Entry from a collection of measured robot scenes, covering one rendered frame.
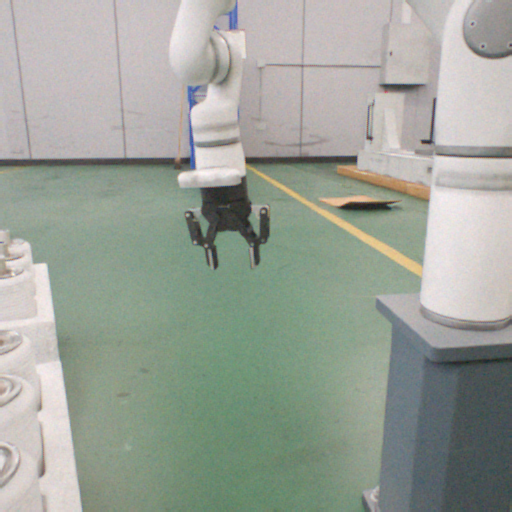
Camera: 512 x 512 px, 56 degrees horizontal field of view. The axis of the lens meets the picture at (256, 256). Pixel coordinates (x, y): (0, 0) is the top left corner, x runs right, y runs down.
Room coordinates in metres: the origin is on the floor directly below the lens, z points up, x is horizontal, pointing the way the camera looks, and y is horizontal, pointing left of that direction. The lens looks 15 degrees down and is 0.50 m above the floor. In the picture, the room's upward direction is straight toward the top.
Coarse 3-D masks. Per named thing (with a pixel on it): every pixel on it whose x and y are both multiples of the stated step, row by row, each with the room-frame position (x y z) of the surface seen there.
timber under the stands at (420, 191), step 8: (344, 168) 5.08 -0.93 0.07; (352, 168) 5.06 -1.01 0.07; (352, 176) 4.83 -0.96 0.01; (360, 176) 4.61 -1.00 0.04; (368, 176) 4.41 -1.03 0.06; (376, 176) 4.23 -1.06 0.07; (384, 176) 4.17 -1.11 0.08; (376, 184) 4.22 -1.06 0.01; (384, 184) 4.05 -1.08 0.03; (392, 184) 3.89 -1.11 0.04; (400, 184) 3.75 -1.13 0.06; (408, 184) 3.64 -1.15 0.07; (416, 184) 3.59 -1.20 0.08; (408, 192) 3.61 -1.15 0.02; (416, 192) 3.48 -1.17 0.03; (424, 192) 3.37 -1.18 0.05
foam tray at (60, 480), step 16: (48, 368) 0.59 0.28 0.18; (48, 384) 0.55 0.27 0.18; (48, 400) 0.51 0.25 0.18; (64, 400) 0.51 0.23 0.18; (48, 416) 0.48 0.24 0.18; (64, 416) 0.48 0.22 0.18; (48, 432) 0.45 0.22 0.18; (64, 432) 0.45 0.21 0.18; (48, 448) 0.42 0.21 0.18; (64, 448) 0.42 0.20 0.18; (48, 464) 0.40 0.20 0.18; (64, 464) 0.40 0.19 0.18; (48, 480) 0.38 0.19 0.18; (64, 480) 0.38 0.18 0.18; (48, 496) 0.36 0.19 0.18; (64, 496) 0.36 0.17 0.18
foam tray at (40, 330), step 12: (36, 276) 1.01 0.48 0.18; (48, 276) 1.02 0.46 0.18; (36, 288) 0.93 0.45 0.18; (48, 288) 0.93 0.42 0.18; (36, 300) 0.86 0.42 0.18; (48, 300) 0.86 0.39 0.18; (36, 312) 0.86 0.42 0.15; (48, 312) 0.79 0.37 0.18; (0, 324) 0.74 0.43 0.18; (12, 324) 0.74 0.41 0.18; (24, 324) 0.74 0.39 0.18; (36, 324) 0.75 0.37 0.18; (48, 324) 0.76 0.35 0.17; (36, 336) 0.75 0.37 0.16; (48, 336) 0.76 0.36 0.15; (36, 348) 0.75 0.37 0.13; (48, 348) 0.76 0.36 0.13; (36, 360) 0.75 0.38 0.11; (48, 360) 0.75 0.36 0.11
